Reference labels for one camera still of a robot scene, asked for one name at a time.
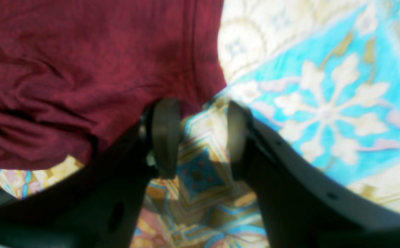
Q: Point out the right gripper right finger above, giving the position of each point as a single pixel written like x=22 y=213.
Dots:
x=300 y=206

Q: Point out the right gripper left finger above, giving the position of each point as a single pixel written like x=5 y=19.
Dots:
x=99 y=205

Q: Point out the maroon t-shirt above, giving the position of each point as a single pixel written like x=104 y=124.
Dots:
x=75 y=74

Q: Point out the patterned tablecloth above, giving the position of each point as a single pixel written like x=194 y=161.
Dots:
x=324 y=74

